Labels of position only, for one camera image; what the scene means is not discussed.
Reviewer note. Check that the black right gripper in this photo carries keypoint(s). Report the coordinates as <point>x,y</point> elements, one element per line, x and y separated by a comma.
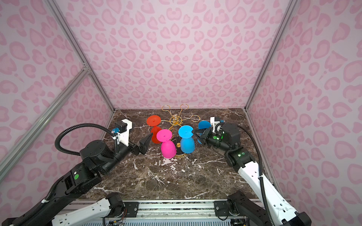
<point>206,137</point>

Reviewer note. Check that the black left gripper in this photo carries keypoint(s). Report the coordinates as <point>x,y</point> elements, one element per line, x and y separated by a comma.
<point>135,148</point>

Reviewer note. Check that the blue wine glass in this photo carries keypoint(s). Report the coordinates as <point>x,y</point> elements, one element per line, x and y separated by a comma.
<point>205,125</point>
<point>187,142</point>

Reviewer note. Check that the blue wine glass front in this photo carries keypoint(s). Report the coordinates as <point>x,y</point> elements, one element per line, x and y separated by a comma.
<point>187,142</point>

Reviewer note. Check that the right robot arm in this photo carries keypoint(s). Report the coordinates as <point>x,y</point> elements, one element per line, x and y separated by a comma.
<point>276,211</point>

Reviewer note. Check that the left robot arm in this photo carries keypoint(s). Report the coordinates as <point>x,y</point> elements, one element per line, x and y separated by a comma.
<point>97,160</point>

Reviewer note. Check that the red wine glass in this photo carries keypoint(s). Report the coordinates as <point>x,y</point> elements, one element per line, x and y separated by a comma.
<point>154,122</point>

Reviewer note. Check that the magenta wine glass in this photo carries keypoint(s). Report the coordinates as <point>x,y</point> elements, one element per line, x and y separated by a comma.
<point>168,148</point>

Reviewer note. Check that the aluminium diagonal brace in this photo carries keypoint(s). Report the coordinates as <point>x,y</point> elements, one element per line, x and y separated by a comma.
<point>18,150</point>

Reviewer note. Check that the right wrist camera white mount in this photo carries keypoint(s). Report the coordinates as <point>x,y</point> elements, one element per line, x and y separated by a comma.
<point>214,121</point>

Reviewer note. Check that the gold wire glass rack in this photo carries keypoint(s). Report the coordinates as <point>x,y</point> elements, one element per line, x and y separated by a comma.
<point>177,121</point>

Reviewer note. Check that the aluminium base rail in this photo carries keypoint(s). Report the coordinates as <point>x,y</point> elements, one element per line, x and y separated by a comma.
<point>217,212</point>

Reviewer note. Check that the aluminium corner post left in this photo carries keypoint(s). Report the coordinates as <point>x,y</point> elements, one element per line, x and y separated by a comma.
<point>62,22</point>

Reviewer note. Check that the aluminium corner post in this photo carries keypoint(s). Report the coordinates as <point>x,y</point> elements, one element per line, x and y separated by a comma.
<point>62,22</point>
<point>292,7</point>

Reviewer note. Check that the aluminium corner post right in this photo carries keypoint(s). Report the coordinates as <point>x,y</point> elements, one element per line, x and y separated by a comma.
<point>292,7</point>

